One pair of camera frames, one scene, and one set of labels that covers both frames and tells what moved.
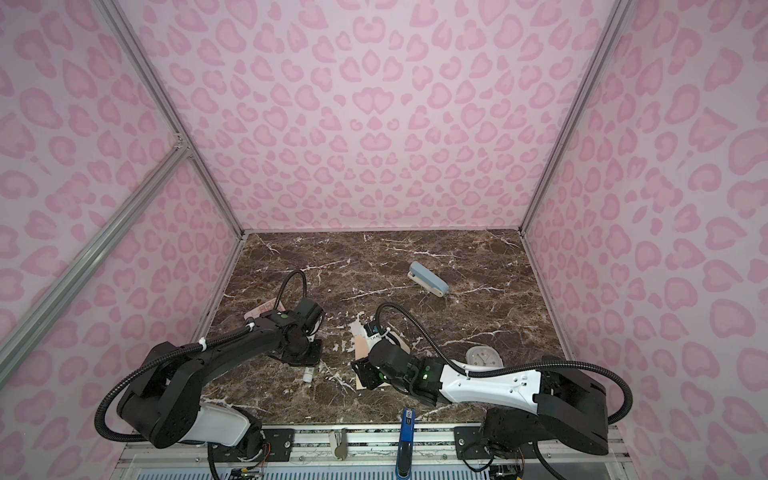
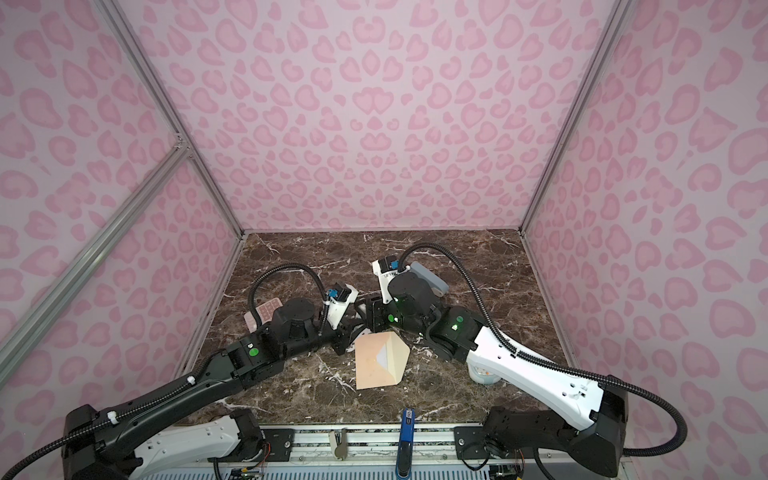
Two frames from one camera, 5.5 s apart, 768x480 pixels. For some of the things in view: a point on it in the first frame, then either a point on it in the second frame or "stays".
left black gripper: x=314 y=360 to x=345 y=332
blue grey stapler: x=427 y=279 stays
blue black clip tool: x=405 y=445 stays
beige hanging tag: x=338 y=450 stays
